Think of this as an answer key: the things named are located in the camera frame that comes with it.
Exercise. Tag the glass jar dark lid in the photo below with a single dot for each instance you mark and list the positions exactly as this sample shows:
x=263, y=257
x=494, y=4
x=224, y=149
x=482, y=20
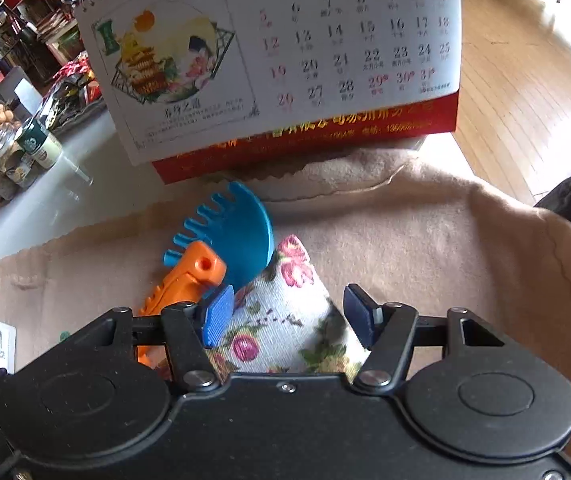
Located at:
x=3, y=160

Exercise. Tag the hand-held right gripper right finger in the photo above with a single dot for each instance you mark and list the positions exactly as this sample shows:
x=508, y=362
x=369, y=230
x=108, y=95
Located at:
x=360, y=317

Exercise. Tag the floral fabric sachet pouch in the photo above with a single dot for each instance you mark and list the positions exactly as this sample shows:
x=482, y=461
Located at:
x=285, y=325

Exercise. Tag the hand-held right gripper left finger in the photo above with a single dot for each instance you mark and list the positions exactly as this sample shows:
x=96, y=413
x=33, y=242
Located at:
x=218, y=315

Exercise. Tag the beige cloth mat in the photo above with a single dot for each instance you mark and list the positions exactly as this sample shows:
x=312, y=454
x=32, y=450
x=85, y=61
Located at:
x=440, y=240

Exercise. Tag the green and white can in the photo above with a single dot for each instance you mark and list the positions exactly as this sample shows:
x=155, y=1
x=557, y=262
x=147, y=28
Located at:
x=40, y=142

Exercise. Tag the pile of snack packets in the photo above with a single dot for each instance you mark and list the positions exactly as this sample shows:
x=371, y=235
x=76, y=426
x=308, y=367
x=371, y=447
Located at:
x=73, y=87

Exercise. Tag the orange toy shovel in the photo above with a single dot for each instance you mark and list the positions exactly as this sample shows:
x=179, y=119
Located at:
x=185, y=280

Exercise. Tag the cluttered shelf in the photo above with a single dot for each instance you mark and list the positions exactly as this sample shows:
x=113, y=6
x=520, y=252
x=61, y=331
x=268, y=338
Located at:
x=20, y=15

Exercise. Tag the desk calendar red base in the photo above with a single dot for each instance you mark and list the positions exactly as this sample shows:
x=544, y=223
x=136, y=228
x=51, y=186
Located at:
x=275, y=60

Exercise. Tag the blue toy rake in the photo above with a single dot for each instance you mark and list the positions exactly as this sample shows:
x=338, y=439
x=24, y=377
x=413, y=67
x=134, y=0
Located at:
x=240, y=230

